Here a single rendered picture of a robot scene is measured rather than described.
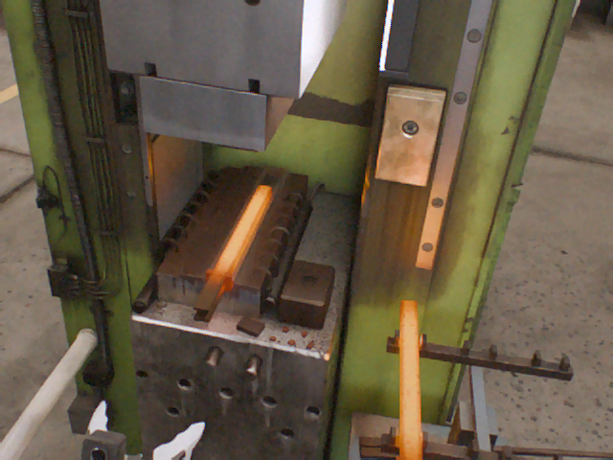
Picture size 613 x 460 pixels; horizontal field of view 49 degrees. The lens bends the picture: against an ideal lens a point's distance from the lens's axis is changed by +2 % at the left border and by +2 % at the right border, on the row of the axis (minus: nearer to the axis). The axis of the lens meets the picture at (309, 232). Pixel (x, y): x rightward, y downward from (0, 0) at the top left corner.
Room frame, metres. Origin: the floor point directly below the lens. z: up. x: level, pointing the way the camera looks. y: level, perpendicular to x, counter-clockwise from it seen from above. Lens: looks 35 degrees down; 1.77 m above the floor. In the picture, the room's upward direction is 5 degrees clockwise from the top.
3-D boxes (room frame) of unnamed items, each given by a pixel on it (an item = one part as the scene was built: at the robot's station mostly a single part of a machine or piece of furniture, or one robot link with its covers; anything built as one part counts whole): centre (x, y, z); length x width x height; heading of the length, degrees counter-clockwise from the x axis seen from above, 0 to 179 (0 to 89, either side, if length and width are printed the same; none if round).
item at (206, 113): (1.14, 0.15, 1.32); 0.42 x 0.20 x 0.10; 171
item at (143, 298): (1.10, 0.27, 0.93); 0.40 x 0.03 x 0.03; 171
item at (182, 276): (1.14, 0.15, 0.96); 0.42 x 0.20 x 0.09; 171
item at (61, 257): (1.11, 0.53, 0.80); 0.06 x 0.03 x 0.14; 81
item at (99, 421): (0.59, 0.27, 0.97); 0.09 x 0.03 x 0.06; 27
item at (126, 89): (1.12, 0.35, 1.24); 0.03 x 0.03 x 0.07; 81
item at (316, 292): (0.96, -0.01, 0.95); 0.12 x 0.08 x 0.06; 171
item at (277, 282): (1.09, 0.04, 0.95); 0.34 x 0.03 x 0.03; 171
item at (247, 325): (0.89, 0.09, 0.92); 0.04 x 0.03 x 0.01; 67
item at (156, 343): (1.14, 0.09, 0.69); 0.56 x 0.38 x 0.45; 171
